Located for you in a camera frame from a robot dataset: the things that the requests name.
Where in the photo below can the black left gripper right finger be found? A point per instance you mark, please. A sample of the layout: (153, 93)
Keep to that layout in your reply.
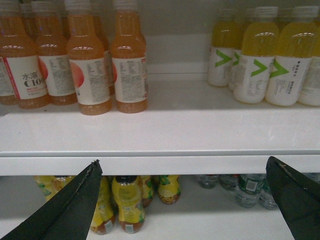
(298, 198)

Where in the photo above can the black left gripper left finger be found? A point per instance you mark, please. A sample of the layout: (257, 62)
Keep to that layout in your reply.
(68, 214)

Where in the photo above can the water bottle barcode label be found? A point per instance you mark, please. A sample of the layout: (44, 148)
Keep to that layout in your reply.
(248, 189)

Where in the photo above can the white lower shelf board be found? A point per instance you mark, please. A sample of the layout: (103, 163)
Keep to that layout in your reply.
(245, 224)

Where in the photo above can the white shelf board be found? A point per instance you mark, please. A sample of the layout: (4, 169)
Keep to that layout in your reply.
(189, 127)
(245, 224)

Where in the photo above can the white upper shelf board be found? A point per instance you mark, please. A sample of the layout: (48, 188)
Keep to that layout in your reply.
(189, 127)

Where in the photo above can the orange juice bottle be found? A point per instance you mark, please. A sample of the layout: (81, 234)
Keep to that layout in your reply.
(52, 52)
(128, 53)
(87, 60)

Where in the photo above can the lemon tea bottle front left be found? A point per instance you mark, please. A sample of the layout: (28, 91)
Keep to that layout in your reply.
(103, 218)

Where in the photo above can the lemon tea bottle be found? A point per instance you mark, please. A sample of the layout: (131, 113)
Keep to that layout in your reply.
(127, 193)
(169, 189)
(103, 218)

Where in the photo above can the lemon tea bottle front middle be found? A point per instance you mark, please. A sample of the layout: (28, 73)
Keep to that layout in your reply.
(127, 193)

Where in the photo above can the lemon tea bottle rear right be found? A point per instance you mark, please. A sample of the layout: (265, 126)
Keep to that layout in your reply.
(169, 189)

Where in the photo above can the yellow vitamin bottle front right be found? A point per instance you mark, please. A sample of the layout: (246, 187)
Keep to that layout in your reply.
(292, 58)

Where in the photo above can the yellow vitamin bottle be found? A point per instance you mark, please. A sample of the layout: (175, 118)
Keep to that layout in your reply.
(257, 56)
(292, 58)
(225, 40)

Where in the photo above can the yellow vitamin bottle front middle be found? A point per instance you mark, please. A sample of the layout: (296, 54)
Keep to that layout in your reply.
(257, 56)

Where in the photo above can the yellow vitamin bottle edge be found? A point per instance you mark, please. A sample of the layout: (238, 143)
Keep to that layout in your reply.
(310, 92)

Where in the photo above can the orange C100 bottle left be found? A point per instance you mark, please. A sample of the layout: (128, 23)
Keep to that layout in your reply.
(20, 57)

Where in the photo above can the yellow vitamin bottle back left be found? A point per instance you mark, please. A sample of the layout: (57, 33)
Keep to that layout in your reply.
(225, 40)

